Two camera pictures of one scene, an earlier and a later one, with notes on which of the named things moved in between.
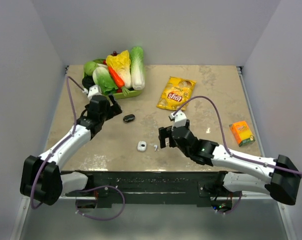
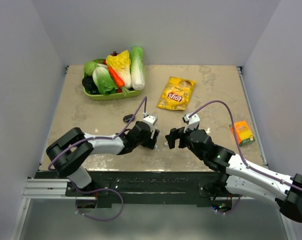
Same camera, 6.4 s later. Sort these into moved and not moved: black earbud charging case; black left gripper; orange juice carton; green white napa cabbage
Moved: black left gripper
Not moved: orange juice carton; green white napa cabbage; black earbud charging case
